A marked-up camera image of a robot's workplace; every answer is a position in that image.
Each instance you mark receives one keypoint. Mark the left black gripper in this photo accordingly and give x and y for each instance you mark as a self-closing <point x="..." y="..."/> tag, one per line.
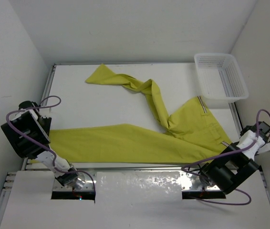
<point x="47" y="121"/>

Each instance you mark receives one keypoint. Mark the yellow-green trousers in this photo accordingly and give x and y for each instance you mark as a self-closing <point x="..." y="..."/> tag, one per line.
<point x="192" y="133"/>

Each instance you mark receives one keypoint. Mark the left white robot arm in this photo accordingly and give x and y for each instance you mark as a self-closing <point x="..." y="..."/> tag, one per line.
<point x="28" y="133"/>

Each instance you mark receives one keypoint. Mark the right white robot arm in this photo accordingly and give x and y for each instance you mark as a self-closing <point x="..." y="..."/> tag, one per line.
<point x="228" y="172"/>

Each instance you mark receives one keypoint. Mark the white perforated plastic basket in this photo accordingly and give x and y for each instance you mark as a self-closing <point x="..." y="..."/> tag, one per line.
<point x="219" y="79"/>

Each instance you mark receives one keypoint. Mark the white front cover board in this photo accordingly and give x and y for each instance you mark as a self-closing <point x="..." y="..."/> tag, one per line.
<point x="132" y="200"/>

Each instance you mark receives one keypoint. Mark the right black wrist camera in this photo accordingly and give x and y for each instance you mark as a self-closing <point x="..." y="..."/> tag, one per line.
<point x="265" y="147"/>

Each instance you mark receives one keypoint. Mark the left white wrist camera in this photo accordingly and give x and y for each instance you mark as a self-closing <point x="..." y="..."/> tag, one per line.
<point x="45" y="111"/>

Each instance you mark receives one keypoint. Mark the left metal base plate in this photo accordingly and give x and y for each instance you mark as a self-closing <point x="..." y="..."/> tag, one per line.
<point x="82" y="183"/>

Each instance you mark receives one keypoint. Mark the metal base plate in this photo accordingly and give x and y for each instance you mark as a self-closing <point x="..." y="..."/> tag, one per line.
<point x="82" y="183"/>
<point x="191" y="182"/>

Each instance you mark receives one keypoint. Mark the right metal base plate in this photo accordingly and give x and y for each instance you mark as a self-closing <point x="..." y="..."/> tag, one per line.
<point x="191" y="182"/>

